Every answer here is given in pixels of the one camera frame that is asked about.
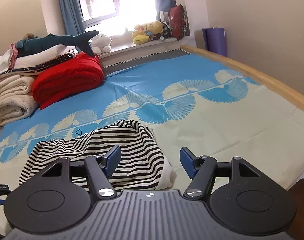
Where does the black white striped garment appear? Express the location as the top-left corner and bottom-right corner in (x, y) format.
(19, 120), (175, 193)

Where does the white folded clothes stack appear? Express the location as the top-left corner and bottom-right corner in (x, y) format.
(0, 44), (78, 79)

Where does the cream folded blanket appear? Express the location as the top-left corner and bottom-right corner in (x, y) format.
(0, 75), (38, 126)

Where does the blue cream patterned bedsheet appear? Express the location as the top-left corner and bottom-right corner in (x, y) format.
(0, 52), (304, 235)

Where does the red folded blanket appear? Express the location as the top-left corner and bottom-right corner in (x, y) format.
(32, 53), (105, 109)

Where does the blue shark plush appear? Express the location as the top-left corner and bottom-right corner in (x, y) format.
(15, 30), (99, 57)

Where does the white plush toy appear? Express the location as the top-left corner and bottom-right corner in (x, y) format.
(91, 34), (112, 56)

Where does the purple rolled mat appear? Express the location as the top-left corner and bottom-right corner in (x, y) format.
(202, 27), (227, 57)

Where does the blue curtain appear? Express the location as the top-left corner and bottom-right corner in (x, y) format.
(59, 0), (85, 36)

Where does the yellow plush toy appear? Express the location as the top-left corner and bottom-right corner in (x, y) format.
(132, 21), (163, 45)

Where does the dark red cushion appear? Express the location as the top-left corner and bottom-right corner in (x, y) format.
(169, 4), (187, 40)

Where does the window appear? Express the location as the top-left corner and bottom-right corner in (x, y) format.
(79, 0), (157, 29)

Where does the wooden bed frame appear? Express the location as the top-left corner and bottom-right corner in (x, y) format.
(180, 46), (304, 112)

